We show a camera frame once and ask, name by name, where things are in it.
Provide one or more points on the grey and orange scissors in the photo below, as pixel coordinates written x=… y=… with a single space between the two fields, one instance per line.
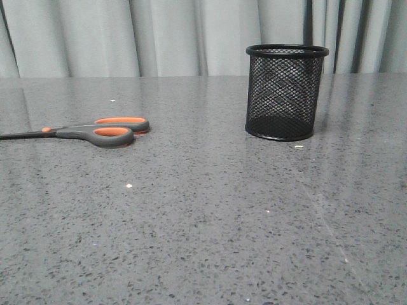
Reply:
x=108 y=132

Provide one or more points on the light grey curtain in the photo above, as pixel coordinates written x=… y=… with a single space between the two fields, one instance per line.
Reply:
x=47 y=39

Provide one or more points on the black mesh pen bucket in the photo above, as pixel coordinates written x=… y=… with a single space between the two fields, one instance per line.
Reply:
x=284 y=81

